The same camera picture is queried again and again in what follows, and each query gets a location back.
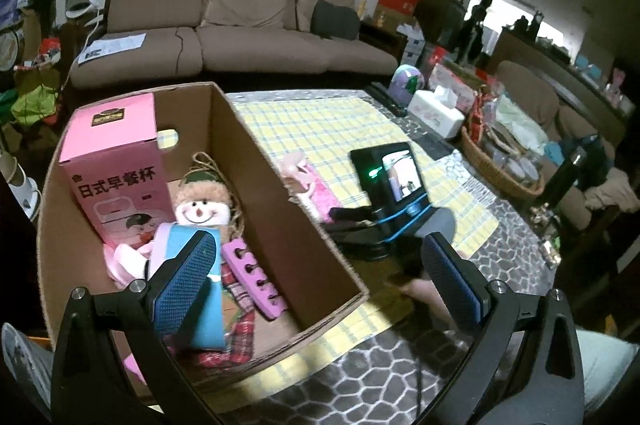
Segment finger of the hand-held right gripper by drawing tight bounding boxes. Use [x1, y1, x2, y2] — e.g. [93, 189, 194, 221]
[328, 206, 377, 223]
[326, 225, 374, 252]

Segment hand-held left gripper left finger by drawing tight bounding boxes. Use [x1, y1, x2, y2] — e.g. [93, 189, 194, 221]
[50, 229, 223, 425]

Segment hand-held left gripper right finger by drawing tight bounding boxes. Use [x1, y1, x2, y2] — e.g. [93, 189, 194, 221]
[417, 232, 587, 425]

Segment pink doll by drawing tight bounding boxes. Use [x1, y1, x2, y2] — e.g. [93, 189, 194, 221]
[277, 153, 334, 224]

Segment pink toe separator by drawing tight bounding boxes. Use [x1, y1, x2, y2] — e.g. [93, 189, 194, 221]
[222, 240, 289, 320]

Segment snowman doll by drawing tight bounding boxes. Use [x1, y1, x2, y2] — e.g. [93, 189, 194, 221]
[170, 152, 261, 369]

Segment brown cardboard box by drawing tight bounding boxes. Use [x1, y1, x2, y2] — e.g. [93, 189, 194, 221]
[36, 81, 371, 389]

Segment pink cardboard product box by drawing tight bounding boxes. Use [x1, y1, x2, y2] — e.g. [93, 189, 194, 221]
[58, 92, 160, 249]

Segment person's right hand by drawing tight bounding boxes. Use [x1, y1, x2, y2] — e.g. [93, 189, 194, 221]
[400, 278, 454, 324]

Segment wicker basket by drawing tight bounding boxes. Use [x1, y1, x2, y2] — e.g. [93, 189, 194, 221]
[459, 124, 546, 202]

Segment black remote control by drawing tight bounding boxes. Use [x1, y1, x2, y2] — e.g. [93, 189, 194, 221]
[367, 82, 408, 116]

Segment white tissue box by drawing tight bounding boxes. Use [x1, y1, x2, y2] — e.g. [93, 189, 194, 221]
[407, 86, 466, 140]

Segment purple globe toy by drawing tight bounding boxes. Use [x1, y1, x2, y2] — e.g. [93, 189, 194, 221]
[391, 65, 426, 102]

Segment black thermos bottle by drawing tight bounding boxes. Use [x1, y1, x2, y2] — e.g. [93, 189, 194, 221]
[537, 146, 589, 212]

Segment pile of red snack packets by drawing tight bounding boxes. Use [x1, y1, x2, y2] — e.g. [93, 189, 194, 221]
[426, 48, 506, 141]

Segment stack of white boxes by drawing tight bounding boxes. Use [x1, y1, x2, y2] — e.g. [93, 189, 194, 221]
[402, 36, 426, 66]

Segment low wooden side table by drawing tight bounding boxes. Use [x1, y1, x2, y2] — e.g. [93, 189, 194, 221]
[359, 21, 409, 61]

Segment person's right leg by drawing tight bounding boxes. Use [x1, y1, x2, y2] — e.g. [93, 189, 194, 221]
[574, 327, 640, 412]

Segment white shoes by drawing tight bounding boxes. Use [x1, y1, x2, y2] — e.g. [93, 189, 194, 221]
[0, 154, 44, 219]

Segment brown sofa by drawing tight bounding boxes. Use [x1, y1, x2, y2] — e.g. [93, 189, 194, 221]
[68, 0, 402, 92]

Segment grey pillow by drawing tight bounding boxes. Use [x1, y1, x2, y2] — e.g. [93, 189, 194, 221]
[310, 0, 361, 40]

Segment brown armchair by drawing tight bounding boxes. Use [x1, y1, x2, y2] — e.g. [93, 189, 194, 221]
[492, 60, 637, 227]

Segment dark wooden cabinet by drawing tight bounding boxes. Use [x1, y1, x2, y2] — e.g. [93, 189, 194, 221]
[412, 0, 471, 52]

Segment black figurine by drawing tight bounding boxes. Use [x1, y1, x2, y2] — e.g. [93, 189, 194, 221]
[452, 0, 494, 64]

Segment green cloth pile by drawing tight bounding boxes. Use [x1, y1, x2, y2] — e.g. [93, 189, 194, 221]
[10, 84, 59, 127]

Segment printed paper sheet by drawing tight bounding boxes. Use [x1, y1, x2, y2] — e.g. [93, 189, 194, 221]
[77, 32, 147, 66]

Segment white fan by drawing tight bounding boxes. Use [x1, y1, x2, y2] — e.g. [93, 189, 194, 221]
[65, 0, 104, 24]

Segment black cable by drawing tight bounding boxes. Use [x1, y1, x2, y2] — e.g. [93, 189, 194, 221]
[412, 344, 429, 425]

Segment white cable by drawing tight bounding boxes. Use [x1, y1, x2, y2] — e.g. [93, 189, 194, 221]
[60, 12, 104, 92]

